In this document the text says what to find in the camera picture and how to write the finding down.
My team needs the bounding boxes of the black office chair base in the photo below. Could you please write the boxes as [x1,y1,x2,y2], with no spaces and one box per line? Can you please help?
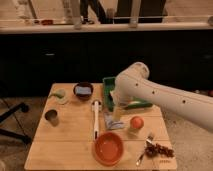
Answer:
[0,102,32,145]

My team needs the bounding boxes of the orange tomato toy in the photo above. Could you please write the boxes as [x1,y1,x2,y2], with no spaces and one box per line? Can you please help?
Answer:
[130,116,144,130]

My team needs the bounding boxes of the red grape bunch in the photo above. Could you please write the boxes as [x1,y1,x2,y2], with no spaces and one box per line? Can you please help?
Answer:
[145,144,174,157]

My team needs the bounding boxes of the green plastic tray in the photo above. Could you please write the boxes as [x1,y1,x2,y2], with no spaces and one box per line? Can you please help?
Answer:
[102,76,154,112]

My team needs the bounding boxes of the white handled brush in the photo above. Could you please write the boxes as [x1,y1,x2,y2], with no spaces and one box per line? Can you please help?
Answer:
[92,100,101,138]

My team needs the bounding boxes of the orange plastic bowl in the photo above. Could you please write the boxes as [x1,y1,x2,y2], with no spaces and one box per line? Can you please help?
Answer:
[92,132,124,166]

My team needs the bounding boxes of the dark brown bowl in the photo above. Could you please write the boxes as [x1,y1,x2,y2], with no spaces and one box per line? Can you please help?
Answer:
[73,82,93,101]

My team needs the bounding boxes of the metal cup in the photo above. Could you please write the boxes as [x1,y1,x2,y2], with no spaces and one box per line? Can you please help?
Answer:
[45,109,59,126]

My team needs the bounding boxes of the blue grey cloth packet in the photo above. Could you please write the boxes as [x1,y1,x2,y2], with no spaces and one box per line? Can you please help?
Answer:
[104,113,124,130]

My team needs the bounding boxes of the green pear toy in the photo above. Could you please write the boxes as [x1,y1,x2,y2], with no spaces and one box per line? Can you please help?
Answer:
[49,89,66,99]

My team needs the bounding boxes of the metal fork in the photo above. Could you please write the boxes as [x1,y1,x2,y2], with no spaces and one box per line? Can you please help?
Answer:
[136,132,155,166]

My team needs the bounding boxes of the blue sponge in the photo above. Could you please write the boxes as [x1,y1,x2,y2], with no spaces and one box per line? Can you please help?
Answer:
[75,86,91,95]

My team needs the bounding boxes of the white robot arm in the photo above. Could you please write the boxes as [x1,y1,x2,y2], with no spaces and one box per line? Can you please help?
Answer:
[113,62,213,133]

